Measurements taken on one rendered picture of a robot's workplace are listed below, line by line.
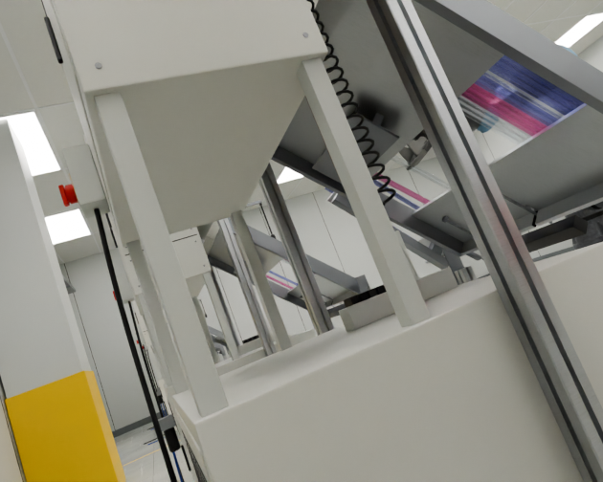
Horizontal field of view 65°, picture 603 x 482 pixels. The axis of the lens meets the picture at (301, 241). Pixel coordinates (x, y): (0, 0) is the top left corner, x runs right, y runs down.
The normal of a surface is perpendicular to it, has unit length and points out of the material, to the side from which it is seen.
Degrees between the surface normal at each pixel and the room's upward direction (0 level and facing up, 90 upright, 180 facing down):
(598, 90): 90
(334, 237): 90
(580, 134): 136
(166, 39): 90
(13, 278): 90
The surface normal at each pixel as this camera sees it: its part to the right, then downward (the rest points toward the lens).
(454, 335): 0.29, -0.26
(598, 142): -0.37, 0.86
